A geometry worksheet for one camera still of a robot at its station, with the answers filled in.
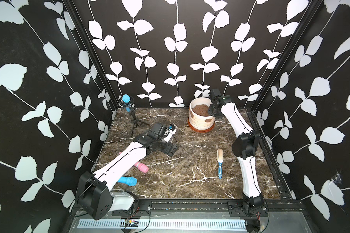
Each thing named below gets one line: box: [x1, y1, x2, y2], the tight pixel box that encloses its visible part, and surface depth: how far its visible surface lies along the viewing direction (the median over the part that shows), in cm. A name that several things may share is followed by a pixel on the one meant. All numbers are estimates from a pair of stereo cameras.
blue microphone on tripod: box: [118, 94, 151, 138], surface depth 97 cm
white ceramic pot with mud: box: [188, 97, 216, 131], surface depth 103 cm
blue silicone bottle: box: [117, 176, 138, 186], surface depth 81 cm
